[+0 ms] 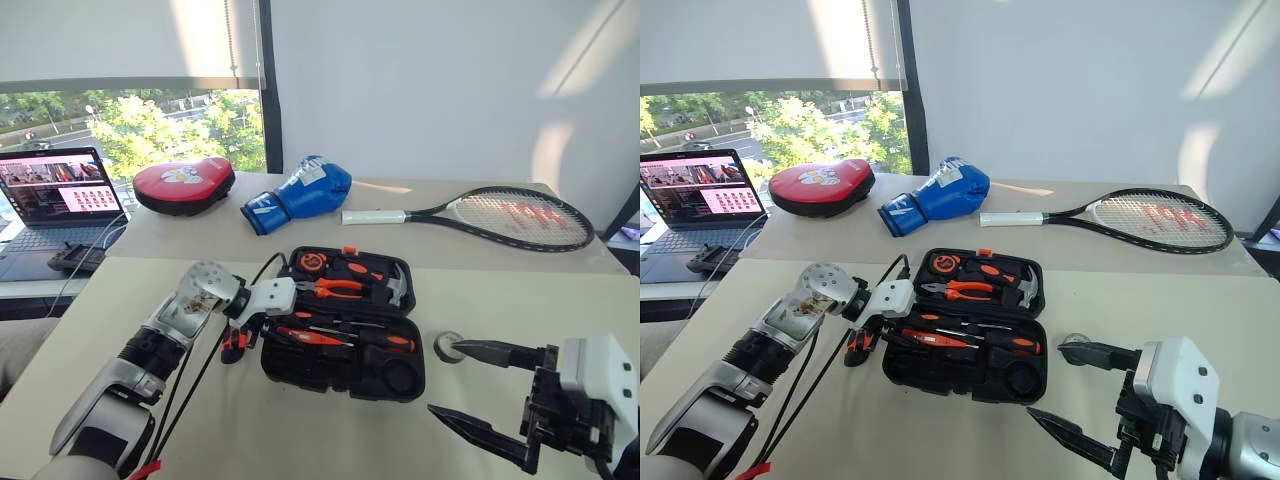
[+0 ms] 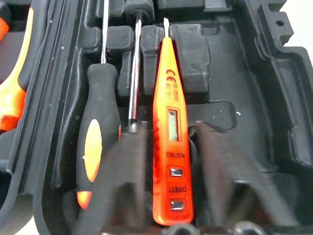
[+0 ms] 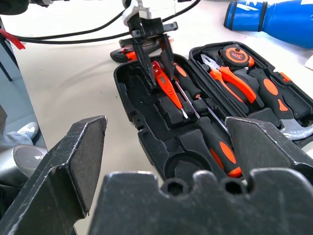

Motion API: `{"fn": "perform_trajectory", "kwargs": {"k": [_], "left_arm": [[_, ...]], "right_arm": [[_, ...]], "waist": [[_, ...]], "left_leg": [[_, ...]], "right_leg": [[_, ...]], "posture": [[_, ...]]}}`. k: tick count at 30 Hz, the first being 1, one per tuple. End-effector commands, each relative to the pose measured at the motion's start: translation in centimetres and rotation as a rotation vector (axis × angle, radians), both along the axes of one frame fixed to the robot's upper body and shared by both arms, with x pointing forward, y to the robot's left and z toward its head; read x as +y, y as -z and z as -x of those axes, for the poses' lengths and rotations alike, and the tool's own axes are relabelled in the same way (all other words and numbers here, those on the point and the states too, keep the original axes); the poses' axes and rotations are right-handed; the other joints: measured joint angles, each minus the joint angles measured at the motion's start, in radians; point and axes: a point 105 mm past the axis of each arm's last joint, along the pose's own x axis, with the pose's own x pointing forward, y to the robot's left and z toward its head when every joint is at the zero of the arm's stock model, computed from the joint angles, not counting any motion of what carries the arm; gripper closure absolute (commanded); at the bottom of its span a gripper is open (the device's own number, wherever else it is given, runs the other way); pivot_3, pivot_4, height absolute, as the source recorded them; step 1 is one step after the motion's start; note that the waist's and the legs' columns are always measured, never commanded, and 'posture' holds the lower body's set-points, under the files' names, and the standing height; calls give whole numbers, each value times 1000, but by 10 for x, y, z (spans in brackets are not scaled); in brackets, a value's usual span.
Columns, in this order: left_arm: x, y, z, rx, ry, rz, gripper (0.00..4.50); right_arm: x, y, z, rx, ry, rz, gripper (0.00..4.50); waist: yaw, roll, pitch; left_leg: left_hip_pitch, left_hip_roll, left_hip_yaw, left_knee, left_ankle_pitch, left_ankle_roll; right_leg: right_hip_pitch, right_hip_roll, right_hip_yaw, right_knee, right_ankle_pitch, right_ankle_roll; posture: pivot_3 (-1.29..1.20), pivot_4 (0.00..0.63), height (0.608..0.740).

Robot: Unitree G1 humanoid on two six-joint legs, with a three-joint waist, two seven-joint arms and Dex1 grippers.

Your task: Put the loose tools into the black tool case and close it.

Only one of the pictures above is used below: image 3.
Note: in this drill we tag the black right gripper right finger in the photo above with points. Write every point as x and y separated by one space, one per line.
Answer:
264 147

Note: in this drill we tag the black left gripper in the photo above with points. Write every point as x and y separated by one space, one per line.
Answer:
149 26

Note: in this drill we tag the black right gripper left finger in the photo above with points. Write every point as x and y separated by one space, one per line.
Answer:
61 156

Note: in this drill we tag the orange voltage tester pen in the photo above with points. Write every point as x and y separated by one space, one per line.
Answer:
167 86

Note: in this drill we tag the black tool case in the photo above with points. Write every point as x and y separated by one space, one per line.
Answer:
151 127

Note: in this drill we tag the black orange utility knife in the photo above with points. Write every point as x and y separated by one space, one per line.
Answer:
122 55

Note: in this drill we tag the slim black orange screwdriver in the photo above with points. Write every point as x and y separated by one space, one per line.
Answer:
187 82

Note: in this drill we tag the silver robot body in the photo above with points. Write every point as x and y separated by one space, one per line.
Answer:
22 161

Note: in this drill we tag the white shoe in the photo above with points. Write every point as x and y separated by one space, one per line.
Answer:
29 129

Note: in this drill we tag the thick black orange screwdriver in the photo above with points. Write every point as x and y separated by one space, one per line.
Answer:
221 149

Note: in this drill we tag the grey trouser leg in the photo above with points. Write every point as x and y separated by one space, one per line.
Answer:
12 137

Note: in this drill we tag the black orange claw hammer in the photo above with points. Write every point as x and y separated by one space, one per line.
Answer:
271 93

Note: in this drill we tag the black orange tape measure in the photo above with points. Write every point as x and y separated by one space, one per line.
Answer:
236 56

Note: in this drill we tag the white paper sheet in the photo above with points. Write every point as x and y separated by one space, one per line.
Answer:
309 64

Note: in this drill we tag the blue bottle with black bands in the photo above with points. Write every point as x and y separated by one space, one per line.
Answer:
276 20

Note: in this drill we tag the red tape strip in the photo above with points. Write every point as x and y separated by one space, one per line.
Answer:
13 39

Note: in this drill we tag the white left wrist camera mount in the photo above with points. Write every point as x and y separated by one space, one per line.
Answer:
133 11

